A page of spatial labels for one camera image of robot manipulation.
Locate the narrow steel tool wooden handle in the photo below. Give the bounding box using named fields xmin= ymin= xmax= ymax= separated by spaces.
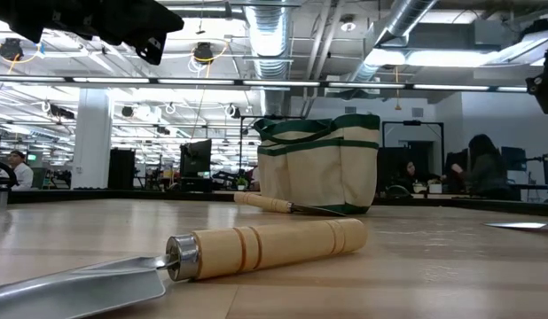
xmin=233 ymin=191 xmax=346 ymax=218

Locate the cream canvas bag green trim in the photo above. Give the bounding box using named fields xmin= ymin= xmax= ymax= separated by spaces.
xmin=254 ymin=113 xmax=381 ymax=215

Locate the wide steel trowel wooden handle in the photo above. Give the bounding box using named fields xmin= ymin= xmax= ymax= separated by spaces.
xmin=0 ymin=217 xmax=369 ymax=319

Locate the white square pillar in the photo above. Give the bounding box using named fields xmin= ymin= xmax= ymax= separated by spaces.
xmin=71 ymin=88 xmax=114 ymax=191

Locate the black tall cabinet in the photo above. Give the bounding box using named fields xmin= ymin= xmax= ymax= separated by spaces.
xmin=107 ymin=148 xmax=137 ymax=191

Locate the long linear ceiling light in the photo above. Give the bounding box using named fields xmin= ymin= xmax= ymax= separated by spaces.
xmin=0 ymin=74 xmax=548 ymax=93

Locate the person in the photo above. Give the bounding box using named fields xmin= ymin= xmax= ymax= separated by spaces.
xmin=395 ymin=159 xmax=434 ymax=194
xmin=462 ymin=134 xmax=513 ymax=200
xmin=6 ymin=150 xmax=35 ymax=191

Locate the black ceiling cable reel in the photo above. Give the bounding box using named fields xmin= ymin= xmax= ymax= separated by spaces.
xmin=192 ymin=42 xmax=215 ymax=63
xmin=0 ymin=37 xmax=25 ymax=62

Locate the ribbed silver ventilation duct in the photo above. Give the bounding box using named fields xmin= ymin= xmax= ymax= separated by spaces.
xmin=243 ymin=0 xmax=294 ymax=117

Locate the black curved cable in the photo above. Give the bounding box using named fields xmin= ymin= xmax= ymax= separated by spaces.
xmin=0 ymin=161 xmax=19 ymax=188

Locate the smooth silver ventilation duct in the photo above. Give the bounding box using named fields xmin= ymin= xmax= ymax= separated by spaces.
xmin=347 ymin=0 xmax=439 ymax=83

